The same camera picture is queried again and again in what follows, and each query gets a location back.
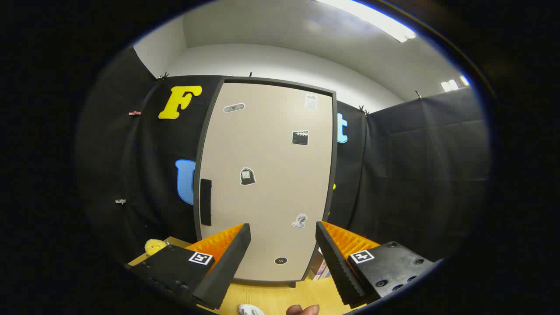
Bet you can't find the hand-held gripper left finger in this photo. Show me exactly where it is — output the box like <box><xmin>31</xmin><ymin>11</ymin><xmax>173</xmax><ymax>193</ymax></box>
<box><xmin>129</xmin><ymin>223</ymin><xmax>252</xmax><ymax>310</ymax></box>

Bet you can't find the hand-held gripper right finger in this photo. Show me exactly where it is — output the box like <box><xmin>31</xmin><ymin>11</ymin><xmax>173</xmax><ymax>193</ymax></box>
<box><xmin>315</xmin><ymin>221</ymin><xmax>439</xmax><ymax>307</ymax></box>

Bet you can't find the yellow plush toy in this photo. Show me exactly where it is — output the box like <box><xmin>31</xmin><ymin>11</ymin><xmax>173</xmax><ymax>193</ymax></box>
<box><xmin>145</xmin><ymin>239</ymin><xmax>168</xmax><ymax>256</ymax></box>

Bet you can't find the black backdrop cloth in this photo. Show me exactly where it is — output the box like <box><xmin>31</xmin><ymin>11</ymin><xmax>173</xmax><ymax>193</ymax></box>
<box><xmin>74</xmin><ymin>46</ymin><xmax>490</xmax><ymax>267</ymax></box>

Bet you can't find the dark grey shoe cabinet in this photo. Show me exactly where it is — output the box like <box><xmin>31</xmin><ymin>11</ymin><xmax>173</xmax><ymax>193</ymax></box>
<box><xmin>193</xmin><ymin>77</ymin><xmax>338</xmax><ymax>288</ymax></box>

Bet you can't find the beige shoe cabinet door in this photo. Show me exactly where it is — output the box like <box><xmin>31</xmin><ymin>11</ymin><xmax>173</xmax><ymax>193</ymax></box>
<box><xmin>199</xmin><ymin>82</ymin><xmax>334</xmax><ymax>282</ymax></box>

